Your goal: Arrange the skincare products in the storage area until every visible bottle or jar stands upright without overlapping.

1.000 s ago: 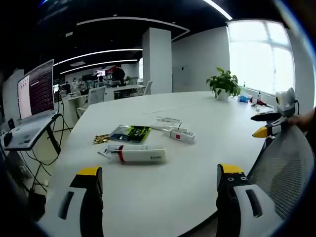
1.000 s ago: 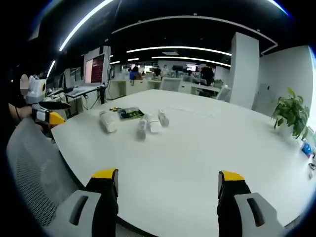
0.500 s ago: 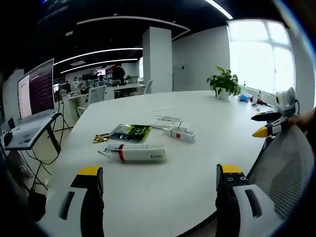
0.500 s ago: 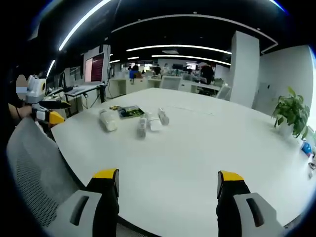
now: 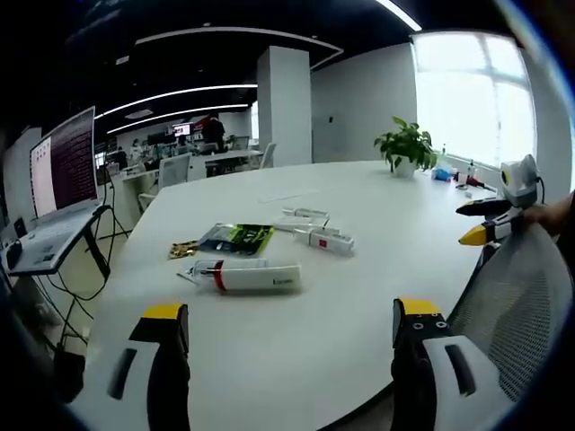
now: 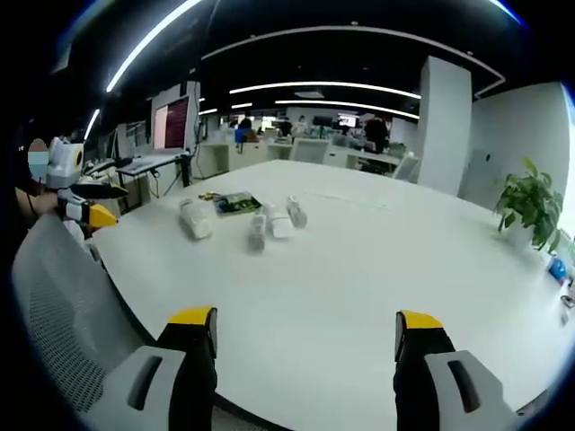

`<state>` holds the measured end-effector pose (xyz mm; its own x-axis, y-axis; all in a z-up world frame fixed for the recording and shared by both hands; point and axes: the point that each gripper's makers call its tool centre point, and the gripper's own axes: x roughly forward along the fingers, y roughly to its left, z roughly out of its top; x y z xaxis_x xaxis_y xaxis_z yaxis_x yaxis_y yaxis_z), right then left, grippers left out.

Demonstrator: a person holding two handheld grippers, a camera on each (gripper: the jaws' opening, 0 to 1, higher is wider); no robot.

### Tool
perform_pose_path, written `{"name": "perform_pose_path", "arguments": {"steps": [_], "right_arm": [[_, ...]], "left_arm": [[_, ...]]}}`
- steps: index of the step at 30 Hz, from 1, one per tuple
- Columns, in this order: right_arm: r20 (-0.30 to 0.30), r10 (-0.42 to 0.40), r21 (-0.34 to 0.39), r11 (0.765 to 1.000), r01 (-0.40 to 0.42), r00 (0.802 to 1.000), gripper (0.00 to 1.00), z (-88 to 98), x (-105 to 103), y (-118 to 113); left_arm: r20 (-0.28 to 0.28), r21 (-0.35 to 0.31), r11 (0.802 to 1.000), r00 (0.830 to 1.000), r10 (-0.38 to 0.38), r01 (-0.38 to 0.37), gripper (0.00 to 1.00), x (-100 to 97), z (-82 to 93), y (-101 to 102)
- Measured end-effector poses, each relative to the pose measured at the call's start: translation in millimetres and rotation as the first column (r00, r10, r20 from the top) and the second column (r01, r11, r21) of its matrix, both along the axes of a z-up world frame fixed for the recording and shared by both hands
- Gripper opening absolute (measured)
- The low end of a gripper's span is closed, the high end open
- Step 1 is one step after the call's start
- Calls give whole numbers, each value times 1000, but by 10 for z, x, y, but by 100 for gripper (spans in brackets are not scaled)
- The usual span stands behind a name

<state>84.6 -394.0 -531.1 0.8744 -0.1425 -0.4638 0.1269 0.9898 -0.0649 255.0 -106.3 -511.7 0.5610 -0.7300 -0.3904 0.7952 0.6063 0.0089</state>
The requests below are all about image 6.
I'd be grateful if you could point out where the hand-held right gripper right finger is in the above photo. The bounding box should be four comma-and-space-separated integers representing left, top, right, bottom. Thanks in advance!
393, 309, 518, 431

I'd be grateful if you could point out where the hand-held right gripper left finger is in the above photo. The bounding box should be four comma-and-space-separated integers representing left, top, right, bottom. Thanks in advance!
87, 305, 219, 431

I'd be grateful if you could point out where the large white skincare bottle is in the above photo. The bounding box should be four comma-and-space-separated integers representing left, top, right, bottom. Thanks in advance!
177, 197, 216, 244

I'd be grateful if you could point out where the slim clear skincare bottle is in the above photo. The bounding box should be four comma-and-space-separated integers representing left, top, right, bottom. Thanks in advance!
247, 212, 269, 256

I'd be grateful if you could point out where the white skincare jar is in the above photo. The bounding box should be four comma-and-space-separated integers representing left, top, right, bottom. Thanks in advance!
263, 203, 294, 240

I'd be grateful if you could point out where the grey-capped skincare bottle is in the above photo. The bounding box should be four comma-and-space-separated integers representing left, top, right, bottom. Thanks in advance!
285, 194, 309, 229

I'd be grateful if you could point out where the white standing desk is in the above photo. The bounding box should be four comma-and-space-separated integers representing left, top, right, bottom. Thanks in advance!
114, 151, 193, 212

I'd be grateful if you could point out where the large display screen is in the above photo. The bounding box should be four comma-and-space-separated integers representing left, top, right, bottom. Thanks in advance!
151, 95, 190, 152

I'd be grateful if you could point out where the grey mesh office chair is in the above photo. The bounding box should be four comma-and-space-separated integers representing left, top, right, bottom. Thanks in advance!
11, 211, 219, 431

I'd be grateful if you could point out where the green printed packet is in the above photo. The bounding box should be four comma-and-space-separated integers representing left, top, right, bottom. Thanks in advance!
214, 190, 263, 217

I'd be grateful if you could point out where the long ceiling light strip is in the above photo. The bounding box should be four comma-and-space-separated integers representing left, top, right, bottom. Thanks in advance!
104, 0, 206, 94

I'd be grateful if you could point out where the blue small object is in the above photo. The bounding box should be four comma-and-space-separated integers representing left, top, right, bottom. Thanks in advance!
546, 257, 570, 280

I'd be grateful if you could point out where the green potted plant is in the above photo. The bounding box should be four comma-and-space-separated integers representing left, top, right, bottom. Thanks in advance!
492, 156, 565, 253

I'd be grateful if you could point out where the white office chair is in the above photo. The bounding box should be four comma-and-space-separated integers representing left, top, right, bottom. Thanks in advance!
288, 136, 332, 166
394, 154, 422, 184

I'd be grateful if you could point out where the curved ceiling light strip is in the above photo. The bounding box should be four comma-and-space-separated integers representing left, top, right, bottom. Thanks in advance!
228, 81, 422, 101

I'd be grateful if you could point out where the white square pillar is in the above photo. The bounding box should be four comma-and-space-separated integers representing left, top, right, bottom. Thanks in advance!
418, 55, 473, 198

